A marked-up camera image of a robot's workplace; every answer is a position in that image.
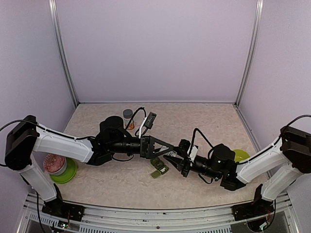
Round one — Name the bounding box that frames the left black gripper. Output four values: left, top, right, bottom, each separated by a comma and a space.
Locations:
108, 135, 174, 160

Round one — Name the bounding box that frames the small white pill bottle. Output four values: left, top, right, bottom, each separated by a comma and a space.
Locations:
166, 151, 177, 157

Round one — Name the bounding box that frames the green weekly pill organizer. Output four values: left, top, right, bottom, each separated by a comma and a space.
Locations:
150, 157, 169, 179

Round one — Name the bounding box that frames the orange pill bottle grey cap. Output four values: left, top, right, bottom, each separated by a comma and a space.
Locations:
123, 109, 135, 130

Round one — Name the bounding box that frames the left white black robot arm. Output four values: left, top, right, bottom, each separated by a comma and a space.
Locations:
4, 115, 173, 216

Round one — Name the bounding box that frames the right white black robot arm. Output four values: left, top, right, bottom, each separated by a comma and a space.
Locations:
164, 121, 311, 216

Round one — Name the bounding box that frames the green bowl right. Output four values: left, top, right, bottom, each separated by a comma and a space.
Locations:
233, 149, 250, 163

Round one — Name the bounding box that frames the green plate left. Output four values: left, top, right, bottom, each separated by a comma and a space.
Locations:
50, 158, 77, 184

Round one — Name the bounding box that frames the red patterned round tin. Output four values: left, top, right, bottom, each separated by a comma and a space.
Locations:
43, 154, 67, 176

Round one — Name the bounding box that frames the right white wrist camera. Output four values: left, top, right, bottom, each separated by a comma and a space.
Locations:
178, 139, 198, 163

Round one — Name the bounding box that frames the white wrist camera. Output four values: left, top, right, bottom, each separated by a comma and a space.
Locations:
138, 112, 157, 138
178, 139, 198, 163

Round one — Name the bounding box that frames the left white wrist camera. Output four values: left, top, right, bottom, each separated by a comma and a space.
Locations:
138, 112, 157, 138

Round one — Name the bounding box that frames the front aluminium rail base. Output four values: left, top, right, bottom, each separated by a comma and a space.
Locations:
13, 193, 302, 233

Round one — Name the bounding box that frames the right aluminium frame post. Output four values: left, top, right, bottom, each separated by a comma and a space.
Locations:
235, 0, 264, 108

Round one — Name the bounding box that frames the aluminium frame post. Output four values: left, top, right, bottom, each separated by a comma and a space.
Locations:
49, 0, 80, 108
235, 0, 264, 108

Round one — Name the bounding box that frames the left aluminium frame post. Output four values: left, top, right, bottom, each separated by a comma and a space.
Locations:
49, 0, 80, 108

